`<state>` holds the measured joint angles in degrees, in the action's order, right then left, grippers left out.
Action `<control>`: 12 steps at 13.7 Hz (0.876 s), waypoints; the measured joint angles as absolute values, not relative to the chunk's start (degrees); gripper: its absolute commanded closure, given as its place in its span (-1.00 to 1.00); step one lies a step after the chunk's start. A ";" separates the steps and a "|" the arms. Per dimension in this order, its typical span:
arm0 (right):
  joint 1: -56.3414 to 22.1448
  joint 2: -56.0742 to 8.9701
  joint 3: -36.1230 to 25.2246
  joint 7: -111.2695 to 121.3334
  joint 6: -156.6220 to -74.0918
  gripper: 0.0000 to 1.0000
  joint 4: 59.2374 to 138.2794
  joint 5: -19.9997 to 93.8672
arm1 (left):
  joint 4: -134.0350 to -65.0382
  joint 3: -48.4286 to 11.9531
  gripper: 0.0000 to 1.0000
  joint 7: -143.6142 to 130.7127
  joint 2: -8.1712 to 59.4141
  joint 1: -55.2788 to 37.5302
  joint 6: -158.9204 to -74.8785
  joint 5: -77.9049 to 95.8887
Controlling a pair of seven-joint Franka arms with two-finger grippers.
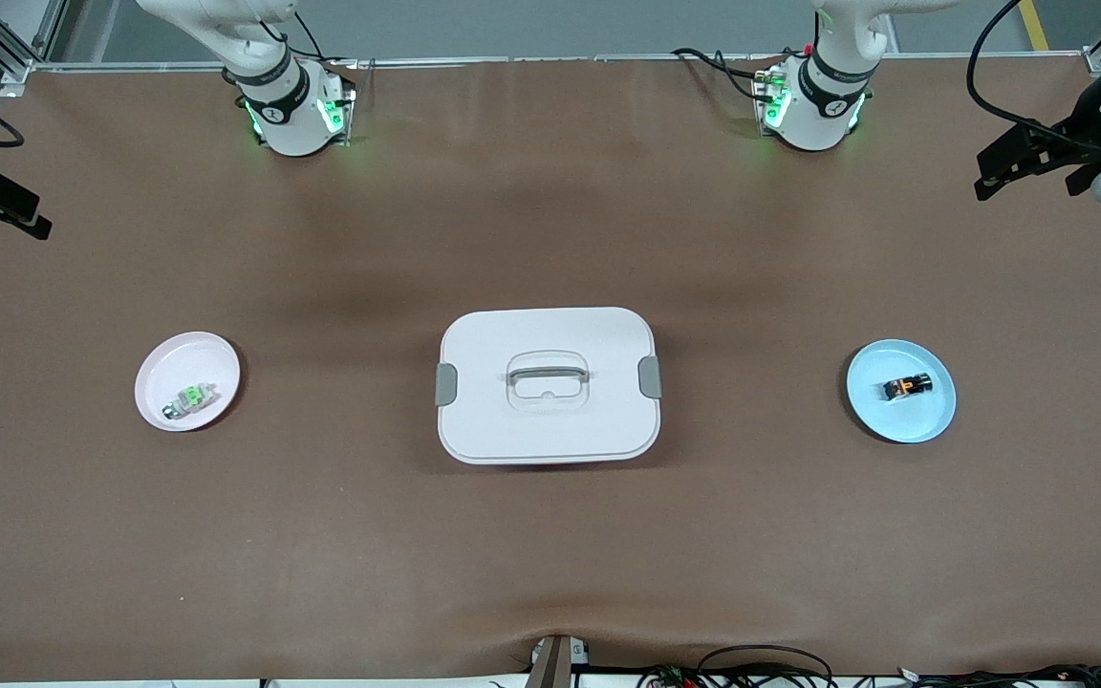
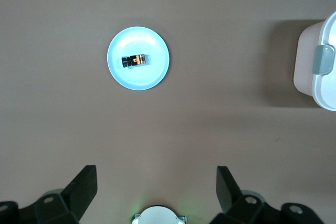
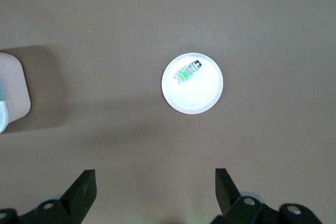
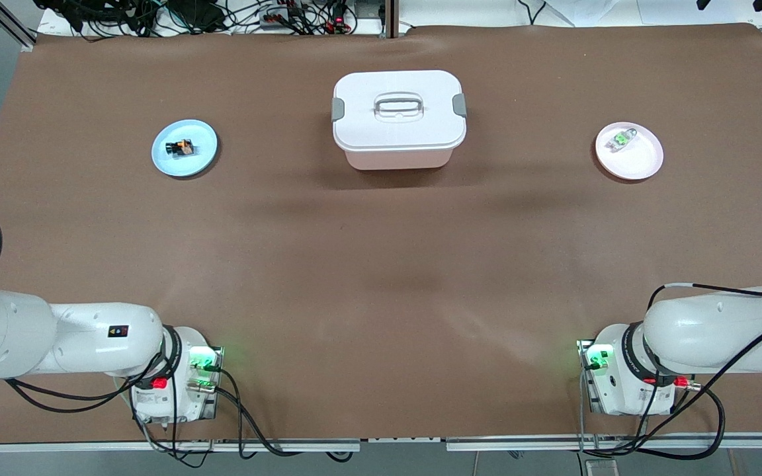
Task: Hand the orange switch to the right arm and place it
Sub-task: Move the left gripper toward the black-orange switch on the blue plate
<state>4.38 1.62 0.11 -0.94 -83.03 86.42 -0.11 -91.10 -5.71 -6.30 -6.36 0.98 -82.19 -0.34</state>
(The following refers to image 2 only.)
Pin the white lidded box grey clasps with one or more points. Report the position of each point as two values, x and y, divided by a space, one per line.
305 58

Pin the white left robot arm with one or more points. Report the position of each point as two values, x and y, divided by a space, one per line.
160 216

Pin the orange and black switch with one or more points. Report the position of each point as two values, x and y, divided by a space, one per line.
135 61

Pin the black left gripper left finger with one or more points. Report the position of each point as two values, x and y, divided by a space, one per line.
78 195

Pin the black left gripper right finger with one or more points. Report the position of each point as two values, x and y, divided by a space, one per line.
231 197

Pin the light blue round plate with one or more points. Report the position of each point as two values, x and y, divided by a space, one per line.
147 43

